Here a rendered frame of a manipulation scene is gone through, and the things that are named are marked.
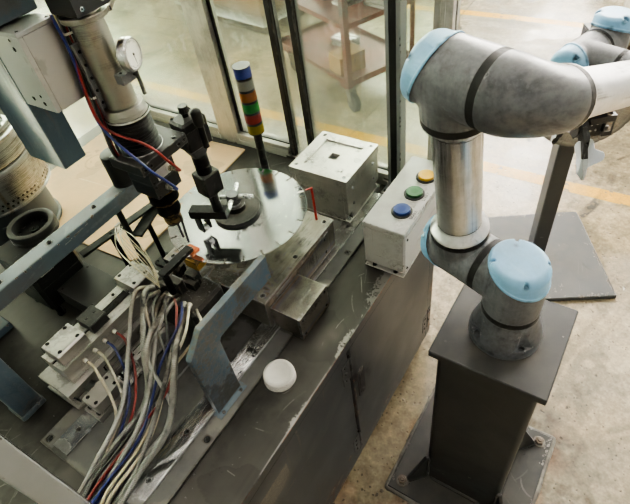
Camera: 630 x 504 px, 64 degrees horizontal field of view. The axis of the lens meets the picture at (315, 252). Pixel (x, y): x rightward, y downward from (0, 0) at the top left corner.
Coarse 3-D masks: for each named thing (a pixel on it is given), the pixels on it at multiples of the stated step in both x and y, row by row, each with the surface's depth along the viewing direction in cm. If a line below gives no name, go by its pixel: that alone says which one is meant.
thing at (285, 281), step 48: (96, 48) 74; (144, 192) 94; (288, 240) 125; (336, 240) 135; (192, 288) 112; (240, 288) 97; (288, 288) 118; (192, 336) 91; (240, 336) 118; (288, 336) 117; (144, 384) 113; (192, 384) 111; (240, 384) 110; (48, 432) 107; (96, 432) 106; (192, 432) 103; (144, 480) 97
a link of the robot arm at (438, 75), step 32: (448, 32) 73; (416, 64) 74; (448, 64) 70; (480, 64) 67; (416, 96) 76; (448, 96) 71; (448, 128) 77; (448, 160) 84; (480, 160) 85; (448, 192) 90; (480, 192) 91; (448, 224) 97; (480, 224) 99; (448, 256) 102
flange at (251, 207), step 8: (224, 200) 121; (248, 200) 120; (256, 200) 120; (232, 208) 116; (240, 208) 116; (248, 208) 118; (256, 208) 118; (232, 216) 116; (240, 216) 116; (248, 216) 116; (256, 216) 117; (224, 224) 115; (232, 224) 115; (240, 224) 115
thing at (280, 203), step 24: (192, 192) 126; (240, 192) 124; (264, 192) 123; (288, 192) 122; (264, 216) 117; (288, 216) 116; (192, 240) 114; (216, 240) 113; (240, 240) 112; (264, 240) 111
